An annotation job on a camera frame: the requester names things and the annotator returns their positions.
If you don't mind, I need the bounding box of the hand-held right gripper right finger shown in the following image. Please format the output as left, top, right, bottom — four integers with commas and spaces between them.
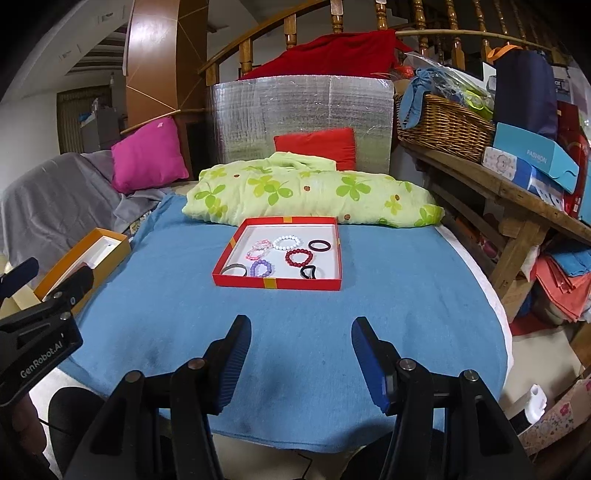
351, 316, 539, 480

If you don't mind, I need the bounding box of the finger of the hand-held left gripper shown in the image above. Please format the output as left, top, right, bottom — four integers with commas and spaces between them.
0, 257, 40, 297
43, 265, 96, 306

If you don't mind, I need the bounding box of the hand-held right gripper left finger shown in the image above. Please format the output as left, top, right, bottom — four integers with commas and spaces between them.
76, 315, 253, 480

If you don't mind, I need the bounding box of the red shallow jewelry box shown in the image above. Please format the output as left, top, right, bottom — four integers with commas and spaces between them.
212, 215, 342, 291

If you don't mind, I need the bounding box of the pink bead bracelet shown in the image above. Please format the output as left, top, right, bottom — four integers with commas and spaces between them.
246, 239, 272, 261

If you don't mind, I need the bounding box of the dark red bead bracelet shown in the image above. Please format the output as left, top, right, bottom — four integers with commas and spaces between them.
285, 249, 315, 268

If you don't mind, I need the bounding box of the orange cardboard box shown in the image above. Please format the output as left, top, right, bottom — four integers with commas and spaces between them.
34, 227, 132, 315

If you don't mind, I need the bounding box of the blue blanket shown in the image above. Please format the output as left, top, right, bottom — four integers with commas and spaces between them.
60, 194, 509, 455

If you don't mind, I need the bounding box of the grey cloth cover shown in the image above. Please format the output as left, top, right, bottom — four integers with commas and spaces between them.
0, 150, 162, 278

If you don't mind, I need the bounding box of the person's left leg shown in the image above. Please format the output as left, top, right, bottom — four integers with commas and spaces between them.
48, 388, 112, 478

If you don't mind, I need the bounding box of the person's leg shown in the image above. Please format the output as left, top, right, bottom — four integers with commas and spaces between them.
48, 388, 112, 478
342, 434, 398, 480

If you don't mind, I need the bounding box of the person's right leg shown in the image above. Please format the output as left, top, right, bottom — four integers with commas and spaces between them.
342, 434, 398, 480

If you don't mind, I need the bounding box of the magenta cushion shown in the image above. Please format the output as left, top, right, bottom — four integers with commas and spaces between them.
111, 116, 190, 195

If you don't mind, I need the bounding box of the grey cabinet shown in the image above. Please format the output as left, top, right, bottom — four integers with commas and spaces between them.
81, 108, 127, 151

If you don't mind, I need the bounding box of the white plastic bottle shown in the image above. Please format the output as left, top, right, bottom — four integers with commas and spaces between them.
522, 385, 548, 425

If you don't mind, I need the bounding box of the green floral pillow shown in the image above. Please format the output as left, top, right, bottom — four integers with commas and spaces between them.
182, 152, 444, 229

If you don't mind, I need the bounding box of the floral cardboard box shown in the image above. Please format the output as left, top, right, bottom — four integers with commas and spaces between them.
517, 378, 591, 457

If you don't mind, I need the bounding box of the wooden bench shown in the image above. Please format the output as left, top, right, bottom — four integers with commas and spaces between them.
399, 138, 591, 324

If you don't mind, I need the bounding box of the stack of folded cloths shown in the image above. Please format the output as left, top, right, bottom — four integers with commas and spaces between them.
536, 249, 591, 324

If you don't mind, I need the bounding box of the red cushion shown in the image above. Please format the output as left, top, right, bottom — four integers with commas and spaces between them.
274, 128, 356, 171

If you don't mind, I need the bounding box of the brown wooden panel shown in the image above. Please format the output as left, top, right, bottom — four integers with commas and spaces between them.
122, 0, 208, 171

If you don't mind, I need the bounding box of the white floral box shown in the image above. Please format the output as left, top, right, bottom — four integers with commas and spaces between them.
482, 147, 564, 204

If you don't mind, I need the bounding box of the wicker basket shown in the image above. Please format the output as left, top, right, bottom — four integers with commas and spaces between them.
394, 92, 497, 162

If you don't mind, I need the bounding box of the blue cloth in basket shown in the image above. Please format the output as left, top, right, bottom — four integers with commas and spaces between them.
399, 69, 462, 130

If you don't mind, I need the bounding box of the light blue cardboard box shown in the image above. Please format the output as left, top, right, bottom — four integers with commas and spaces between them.
494, 122, 580, 195

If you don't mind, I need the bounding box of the silver insulated panel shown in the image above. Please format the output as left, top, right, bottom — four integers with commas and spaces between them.
210, 74, 395, 174

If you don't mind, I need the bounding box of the red gift bag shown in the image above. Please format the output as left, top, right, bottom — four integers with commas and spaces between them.
556, 102, 591, 217

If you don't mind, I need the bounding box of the red cloth bundle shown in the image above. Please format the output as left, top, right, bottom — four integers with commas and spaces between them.
240, 30, 416, 79

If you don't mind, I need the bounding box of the navy blue bag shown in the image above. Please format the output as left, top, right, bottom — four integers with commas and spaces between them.
492, 48, 557, 139

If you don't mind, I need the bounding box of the wooden stair railing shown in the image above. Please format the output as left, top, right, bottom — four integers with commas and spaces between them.
198, 0, 568, 88

